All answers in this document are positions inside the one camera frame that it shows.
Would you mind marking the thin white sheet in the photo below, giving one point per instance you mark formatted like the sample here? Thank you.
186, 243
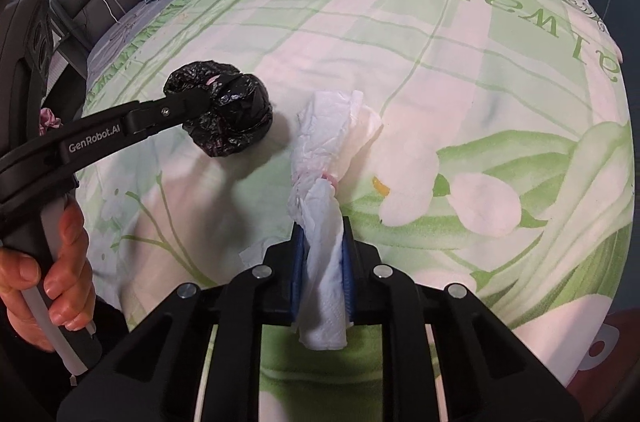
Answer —
252, 256

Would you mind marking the person's left forearm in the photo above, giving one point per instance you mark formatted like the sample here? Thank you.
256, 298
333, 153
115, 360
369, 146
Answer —
30, 382

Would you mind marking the brown printed mat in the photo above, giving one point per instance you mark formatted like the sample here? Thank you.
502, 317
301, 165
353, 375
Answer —
615, 332

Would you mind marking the black plastic bag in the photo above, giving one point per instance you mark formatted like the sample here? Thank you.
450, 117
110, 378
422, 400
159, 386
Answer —
235, 112

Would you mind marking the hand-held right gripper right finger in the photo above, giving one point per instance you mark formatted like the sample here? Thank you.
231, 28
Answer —
348, 277

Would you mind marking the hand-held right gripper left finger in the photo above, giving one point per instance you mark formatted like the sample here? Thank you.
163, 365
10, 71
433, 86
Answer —
298, 274

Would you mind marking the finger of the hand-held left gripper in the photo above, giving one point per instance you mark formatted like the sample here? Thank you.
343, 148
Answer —
140, 120

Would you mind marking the pink cloth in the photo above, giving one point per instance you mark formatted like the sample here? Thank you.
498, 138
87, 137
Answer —
48, 120

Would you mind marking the person's left hand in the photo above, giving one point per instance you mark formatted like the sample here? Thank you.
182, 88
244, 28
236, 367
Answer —
75, 282

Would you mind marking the white tissue with pink stain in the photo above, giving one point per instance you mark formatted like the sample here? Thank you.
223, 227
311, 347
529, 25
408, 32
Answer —
325, 137

